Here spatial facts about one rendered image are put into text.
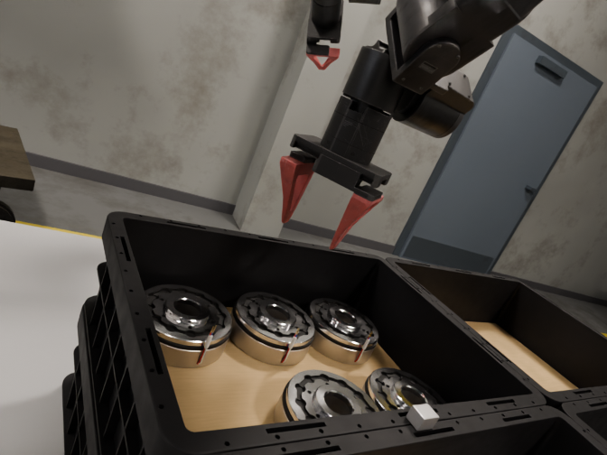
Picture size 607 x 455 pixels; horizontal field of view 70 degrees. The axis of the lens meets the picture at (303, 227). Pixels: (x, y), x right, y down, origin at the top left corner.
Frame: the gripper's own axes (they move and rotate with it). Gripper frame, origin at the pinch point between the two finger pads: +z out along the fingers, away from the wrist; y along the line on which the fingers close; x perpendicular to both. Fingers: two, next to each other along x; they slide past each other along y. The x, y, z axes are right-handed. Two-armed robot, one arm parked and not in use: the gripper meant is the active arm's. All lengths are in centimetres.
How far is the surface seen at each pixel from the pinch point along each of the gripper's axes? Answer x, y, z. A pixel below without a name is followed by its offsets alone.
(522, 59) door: -378, -6, -97
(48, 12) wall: -147, 231, 10
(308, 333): 0.0, -5.0, 11.6
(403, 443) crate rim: 17.9, -16.9, 4.5
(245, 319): 4.5, 1.4, 11.6
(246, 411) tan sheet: 12.7, -4.9, 14.7
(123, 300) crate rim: 20.8, 5.7, 5.5
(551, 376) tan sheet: -37, -41, 14
